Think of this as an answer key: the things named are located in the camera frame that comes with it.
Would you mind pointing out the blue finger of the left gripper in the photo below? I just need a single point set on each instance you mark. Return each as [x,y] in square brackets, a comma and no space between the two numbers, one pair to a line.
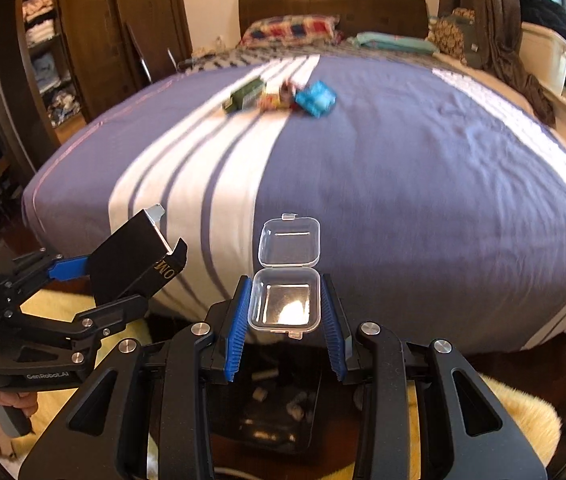
[68,269]
[111,318]

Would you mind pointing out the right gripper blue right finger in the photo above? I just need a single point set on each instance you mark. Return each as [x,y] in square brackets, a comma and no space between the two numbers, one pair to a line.
[334,339]

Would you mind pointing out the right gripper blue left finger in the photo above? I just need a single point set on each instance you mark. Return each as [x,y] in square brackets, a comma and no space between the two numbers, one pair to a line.
[238,327]

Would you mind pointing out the clear plastic small box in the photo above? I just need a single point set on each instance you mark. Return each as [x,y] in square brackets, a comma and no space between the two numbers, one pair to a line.
[286,291]

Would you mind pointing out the black cardboard box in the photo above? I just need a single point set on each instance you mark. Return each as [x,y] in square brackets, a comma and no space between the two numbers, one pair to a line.
[135,260]

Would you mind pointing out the blue plastic packet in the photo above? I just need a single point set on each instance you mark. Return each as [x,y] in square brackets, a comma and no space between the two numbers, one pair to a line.
[317,100]

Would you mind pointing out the person left hand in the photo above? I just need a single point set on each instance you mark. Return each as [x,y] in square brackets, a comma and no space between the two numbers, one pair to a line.
[3,399]

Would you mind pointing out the yellow fluffy rug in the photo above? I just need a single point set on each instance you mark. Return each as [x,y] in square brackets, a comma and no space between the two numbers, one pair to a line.
[465,431]

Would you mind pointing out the blue white striped bedspread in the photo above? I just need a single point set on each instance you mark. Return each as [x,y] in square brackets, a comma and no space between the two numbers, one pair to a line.
[442,204]

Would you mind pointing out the dark green box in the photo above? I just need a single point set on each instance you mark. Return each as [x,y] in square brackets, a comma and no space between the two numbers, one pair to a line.
[244,97]

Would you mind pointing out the brown wooden wardrobe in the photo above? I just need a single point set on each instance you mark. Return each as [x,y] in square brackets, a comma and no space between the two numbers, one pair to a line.
[65,62]

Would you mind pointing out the grey patterned blanket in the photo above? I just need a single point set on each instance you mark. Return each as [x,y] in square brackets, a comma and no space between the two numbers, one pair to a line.
[244,56]

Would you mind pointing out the plaid red blue pillow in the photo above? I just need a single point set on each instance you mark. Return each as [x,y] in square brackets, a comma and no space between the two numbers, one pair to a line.
[291,30]

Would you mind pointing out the teal folded pillow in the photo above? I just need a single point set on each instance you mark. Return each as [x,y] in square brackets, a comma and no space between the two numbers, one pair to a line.
[380,41]

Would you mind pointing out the patterned brown cushion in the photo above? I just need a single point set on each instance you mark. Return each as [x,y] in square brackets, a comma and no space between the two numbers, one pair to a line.
[456,35]

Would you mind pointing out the dark wooden headboard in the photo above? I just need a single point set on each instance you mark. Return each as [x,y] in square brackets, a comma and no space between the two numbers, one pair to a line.
[407,18]

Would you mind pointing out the white storage bin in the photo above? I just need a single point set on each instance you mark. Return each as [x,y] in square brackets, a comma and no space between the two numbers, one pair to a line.
[543,53]

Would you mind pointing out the brown curtain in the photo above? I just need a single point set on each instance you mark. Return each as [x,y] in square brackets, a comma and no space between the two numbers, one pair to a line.
[499,35]

